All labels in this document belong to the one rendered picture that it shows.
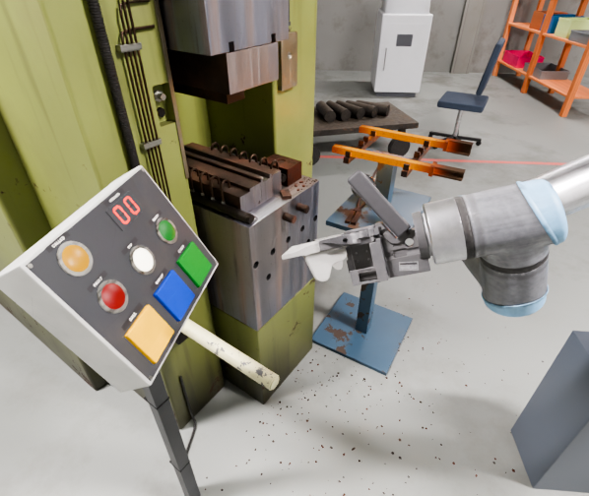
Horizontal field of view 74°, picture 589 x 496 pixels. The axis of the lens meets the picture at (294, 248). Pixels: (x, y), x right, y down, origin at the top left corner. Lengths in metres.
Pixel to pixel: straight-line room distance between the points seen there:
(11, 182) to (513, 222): 1.32
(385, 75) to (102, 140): 5.21
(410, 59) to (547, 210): 5.46
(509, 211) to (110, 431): 1.69
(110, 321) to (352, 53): 7.12
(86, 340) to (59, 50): 0.56
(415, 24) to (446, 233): 5.43
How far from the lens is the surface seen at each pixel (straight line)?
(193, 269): 0.86
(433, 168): 1.34
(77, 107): 0.99
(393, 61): 5.95
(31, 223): 1.51
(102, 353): 0.72
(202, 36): 1.01
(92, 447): 1.89
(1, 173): 1.43
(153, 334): 0.74
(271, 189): 1.28
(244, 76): 1.09
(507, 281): 0.63
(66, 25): 0.97
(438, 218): 0.56
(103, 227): 0.75
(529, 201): 0.57
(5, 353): 2.42
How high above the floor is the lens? 1.54
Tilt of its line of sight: 36 degrees down
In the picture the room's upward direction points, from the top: straight up
